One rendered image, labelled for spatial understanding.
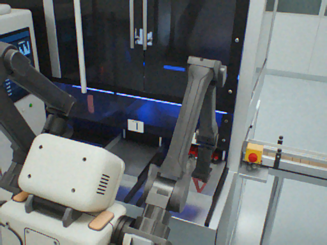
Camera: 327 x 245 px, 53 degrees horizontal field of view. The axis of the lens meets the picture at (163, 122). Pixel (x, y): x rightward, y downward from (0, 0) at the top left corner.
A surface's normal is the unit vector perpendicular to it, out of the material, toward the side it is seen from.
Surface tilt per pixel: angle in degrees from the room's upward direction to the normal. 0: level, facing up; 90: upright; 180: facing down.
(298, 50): 90
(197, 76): 52
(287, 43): 90
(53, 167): 47
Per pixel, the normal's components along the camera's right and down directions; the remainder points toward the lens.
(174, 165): -0.24, -0.22
